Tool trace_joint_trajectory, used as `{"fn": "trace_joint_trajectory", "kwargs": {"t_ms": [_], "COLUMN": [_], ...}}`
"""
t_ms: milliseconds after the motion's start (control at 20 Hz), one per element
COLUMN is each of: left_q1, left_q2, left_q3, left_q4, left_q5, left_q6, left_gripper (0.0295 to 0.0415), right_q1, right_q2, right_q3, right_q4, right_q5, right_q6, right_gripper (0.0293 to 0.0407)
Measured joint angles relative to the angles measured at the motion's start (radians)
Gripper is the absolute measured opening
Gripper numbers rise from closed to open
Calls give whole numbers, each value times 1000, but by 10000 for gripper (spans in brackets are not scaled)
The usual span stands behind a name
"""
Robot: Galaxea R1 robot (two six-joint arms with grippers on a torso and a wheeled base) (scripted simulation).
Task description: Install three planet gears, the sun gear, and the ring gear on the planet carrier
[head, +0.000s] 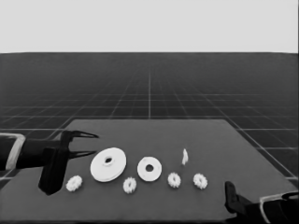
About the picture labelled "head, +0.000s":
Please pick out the small white gear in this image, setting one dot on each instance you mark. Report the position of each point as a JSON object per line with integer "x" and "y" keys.
{"x": 78, "y": 184}
{"x": 177, "y": 181}
{"x": 203, "y": 182}
{"x": 133, "y": 186}

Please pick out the small white T-shaped piece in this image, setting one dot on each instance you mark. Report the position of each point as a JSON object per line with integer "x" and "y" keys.
{"x": 185, "y": 158}

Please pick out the white round carrier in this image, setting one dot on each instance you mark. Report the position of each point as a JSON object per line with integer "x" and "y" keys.
{"x": 149, "y": 176}

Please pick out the large thick white disc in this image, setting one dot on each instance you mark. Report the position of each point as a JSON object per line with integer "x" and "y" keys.
{"x": 102, "y": 171}

